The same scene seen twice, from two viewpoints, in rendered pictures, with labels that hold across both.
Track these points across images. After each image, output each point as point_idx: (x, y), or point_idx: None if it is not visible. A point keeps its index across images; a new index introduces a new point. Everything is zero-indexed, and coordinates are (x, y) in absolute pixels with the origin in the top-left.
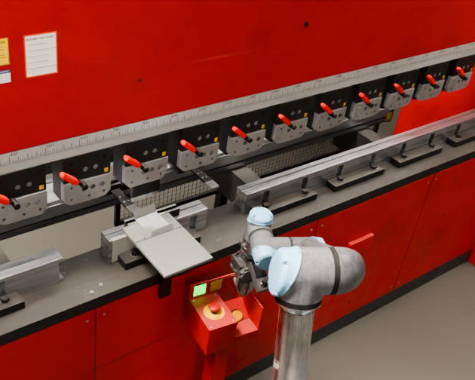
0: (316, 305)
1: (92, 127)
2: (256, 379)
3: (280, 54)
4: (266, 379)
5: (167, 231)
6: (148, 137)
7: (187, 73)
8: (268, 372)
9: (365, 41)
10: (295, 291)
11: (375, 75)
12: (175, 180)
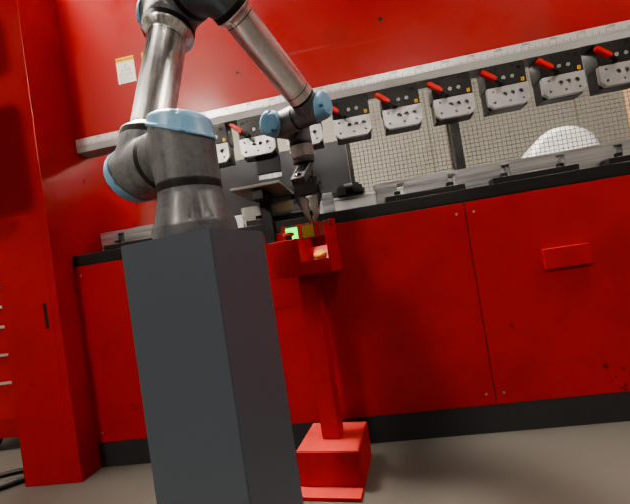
0: (156, 9)
1: (208, 107)
2: (451, 440)
3: (360, 46)
4: (464, 442)
5: None
6: (253, 116)
7: None
8: (472, 438)
9: (466, 26)
10: (143, 7)
11: (501, 58)
12: None
